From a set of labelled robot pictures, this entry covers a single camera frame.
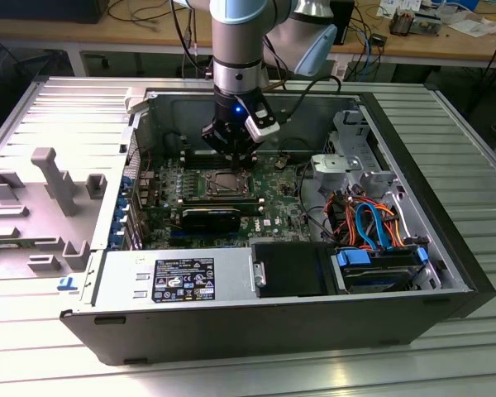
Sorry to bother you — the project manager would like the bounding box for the silver CPU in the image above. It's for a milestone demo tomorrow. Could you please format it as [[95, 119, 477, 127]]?
[[213, 173, 241, 193]]

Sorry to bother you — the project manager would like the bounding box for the metal socket cover frame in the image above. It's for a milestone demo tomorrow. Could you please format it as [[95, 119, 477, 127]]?
[[205, 168, 252, 199]]

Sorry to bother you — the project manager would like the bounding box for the metal CPU socket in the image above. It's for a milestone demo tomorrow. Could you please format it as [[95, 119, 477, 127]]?
[[198, 166, 254, 200]]

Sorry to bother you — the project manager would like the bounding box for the green motherboard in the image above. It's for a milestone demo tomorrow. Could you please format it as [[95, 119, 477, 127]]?
[[142, 149, 315, 249]]

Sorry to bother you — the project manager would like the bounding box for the pale grey case latch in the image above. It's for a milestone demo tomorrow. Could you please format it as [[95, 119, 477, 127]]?
[[123, 87, 150, 116]]

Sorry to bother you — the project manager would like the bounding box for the black desktop device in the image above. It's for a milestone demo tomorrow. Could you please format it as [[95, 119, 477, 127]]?
[[330, 0, 356, 45]]

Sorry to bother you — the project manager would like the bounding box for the silver power supply with label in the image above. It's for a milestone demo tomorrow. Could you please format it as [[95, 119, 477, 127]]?
[[80, 247, 258, 308]]

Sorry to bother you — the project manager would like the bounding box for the small copper coil device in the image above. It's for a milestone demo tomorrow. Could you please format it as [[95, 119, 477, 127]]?
[[389, 11, 417, 36]]

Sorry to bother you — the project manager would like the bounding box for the wooden desk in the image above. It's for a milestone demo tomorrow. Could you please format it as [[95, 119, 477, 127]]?
[[0, 0, 496, 69]]

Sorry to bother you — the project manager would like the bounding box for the white printed paper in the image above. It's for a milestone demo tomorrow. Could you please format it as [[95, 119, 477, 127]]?
[[378, 0, 422, 17]]

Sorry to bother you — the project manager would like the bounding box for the black and grey PC case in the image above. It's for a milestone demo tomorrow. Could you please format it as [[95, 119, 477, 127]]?
[[60, 84, 496, 367]]

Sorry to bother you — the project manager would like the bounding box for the hard disk in blue carrier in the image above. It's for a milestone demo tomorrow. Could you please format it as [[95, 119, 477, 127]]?
[[330, 244, 430, 295]]

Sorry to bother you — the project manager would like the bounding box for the black monitor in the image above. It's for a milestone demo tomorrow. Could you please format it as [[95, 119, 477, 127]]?
[[0, 0, 108, 24]]

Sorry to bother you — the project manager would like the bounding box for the grey parts rack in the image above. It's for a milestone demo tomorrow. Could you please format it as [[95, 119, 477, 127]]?
[[0, 146, 108, 285]]

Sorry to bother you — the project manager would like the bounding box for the blue T-shaped part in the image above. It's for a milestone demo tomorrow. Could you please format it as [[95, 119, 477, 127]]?
[[56, 275, 81, 292]]

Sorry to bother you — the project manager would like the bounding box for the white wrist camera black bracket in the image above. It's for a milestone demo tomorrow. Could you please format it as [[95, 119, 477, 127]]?
[[234, 94, 282, 144]]

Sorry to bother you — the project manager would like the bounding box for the black camera cable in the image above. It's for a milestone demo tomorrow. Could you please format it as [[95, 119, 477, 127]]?
[[279, 76, 342, 125]]

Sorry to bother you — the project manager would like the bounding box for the black power wire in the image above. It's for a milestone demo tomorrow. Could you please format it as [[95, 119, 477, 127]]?
[[298, 161, 327, 243]]

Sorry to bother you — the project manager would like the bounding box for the orange power wire bundle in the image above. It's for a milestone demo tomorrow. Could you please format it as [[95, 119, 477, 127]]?
[[328, 197, 404, 249]]

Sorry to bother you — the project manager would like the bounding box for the blue network cable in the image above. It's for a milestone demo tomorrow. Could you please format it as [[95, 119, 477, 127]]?
[[360, 16, 377, 75]]

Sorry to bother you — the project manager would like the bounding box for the blue flat data wire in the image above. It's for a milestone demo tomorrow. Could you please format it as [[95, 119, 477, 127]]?
[[354, 202, 377, 249], [370, 200, 398, 252]]

